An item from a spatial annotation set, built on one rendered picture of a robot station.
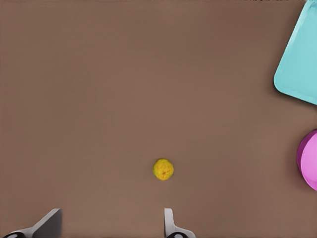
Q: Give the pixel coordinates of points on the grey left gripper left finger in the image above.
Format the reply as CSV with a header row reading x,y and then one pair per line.
x,y
48,224

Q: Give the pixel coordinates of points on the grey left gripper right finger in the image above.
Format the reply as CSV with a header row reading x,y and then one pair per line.
x,y
169,223

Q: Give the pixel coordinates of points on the pink plate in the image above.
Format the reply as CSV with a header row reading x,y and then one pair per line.
x,y
309,161

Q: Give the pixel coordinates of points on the turquoise tray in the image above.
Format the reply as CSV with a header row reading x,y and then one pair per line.
x,y
299,62

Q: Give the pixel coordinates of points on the small orange fruit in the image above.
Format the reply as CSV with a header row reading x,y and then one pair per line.
x,y
163,169

